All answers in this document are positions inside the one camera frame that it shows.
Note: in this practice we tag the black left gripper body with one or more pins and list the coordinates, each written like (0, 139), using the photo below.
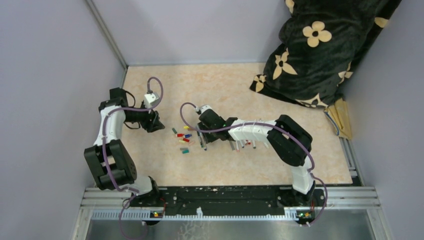
(151, 120)

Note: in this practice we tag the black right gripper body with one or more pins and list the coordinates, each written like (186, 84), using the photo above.
(211, 137)

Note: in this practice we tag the red white marker pen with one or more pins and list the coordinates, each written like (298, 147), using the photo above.
(237, 146)

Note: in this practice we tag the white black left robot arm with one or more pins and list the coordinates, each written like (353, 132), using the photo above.
(108, 160)

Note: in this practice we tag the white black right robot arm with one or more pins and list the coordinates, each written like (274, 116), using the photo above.
(287, 138)

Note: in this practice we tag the dark grey marker pen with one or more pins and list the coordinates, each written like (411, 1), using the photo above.
(201, 139)

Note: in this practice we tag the clear blue long-nib marker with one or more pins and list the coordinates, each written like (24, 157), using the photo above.
(205, 149)

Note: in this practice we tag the yellow cloth bag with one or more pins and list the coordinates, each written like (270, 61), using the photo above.
(338, 116)

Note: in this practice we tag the black floral blanket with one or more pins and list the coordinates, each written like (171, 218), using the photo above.
(322, 44)

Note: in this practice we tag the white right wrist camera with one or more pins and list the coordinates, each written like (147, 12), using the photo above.
(201, 109)

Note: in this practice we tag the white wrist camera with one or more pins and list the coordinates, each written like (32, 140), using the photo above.
(201, 109)
(150, 100)

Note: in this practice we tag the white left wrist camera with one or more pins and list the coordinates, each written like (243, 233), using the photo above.
(150, 100)

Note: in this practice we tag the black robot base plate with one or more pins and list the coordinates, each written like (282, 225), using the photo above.
(229, 201)

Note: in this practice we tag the aluminium frame rail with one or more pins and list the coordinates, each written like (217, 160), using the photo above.
(113, 205)

